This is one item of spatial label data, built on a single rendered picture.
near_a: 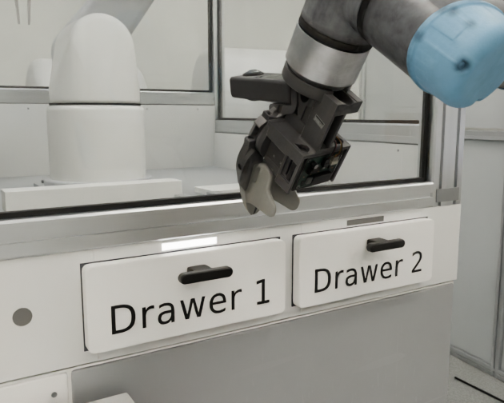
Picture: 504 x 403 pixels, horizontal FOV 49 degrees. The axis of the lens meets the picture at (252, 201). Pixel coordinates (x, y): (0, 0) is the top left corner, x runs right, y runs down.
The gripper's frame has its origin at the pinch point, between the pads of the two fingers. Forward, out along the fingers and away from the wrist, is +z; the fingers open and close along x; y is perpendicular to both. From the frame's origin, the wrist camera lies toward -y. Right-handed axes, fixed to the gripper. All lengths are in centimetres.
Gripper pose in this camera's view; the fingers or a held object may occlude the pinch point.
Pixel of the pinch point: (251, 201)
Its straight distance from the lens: 69.7
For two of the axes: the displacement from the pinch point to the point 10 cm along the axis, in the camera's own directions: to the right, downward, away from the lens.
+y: 5.6, 6.6, -5.0
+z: -2.8, 7.2, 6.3
